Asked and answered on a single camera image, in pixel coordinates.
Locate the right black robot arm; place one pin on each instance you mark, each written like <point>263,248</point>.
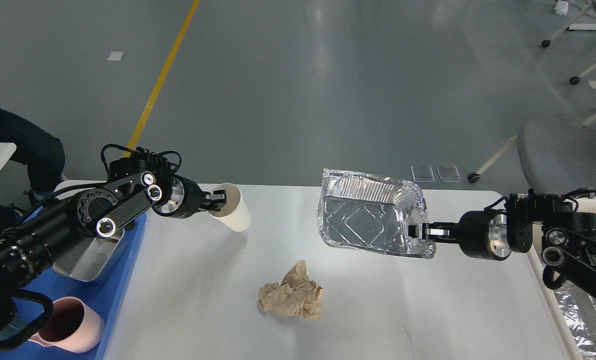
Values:
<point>568,236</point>

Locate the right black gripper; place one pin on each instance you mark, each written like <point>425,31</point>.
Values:
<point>480,234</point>

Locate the white floor plate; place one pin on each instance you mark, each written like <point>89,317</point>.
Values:
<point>115,56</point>

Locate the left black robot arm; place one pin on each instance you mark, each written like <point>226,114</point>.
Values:
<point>142,181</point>

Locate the beige plastic bin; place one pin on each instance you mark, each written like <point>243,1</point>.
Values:
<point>552,305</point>

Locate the pink ribbed mug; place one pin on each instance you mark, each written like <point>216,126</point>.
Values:
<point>73,326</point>

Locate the foil tray in bin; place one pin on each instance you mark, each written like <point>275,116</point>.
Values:
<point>579,313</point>

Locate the brown paper napkin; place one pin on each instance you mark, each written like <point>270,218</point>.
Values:
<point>296,296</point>

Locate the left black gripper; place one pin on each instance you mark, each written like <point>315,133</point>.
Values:
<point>186,198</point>

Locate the aluminium foil tray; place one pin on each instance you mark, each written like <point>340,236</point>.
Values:
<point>372,213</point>

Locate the clear floor plate left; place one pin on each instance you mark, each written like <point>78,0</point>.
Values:
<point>422,174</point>

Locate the white paper cup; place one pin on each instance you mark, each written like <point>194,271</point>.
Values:
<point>234,214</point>

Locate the square stainless steel dish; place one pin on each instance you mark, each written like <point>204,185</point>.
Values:
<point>93,260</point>

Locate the grey office chair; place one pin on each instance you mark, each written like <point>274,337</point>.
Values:
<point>554,157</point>

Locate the clear floor plate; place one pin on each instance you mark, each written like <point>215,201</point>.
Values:
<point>448,173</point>
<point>422,174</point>

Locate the seated person in jeans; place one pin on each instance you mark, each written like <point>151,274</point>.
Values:
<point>42,153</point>

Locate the clear floor plate right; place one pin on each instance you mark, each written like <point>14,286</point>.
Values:
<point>448,173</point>

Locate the blue plastic tray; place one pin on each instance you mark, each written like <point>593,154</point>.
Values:
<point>105,298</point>

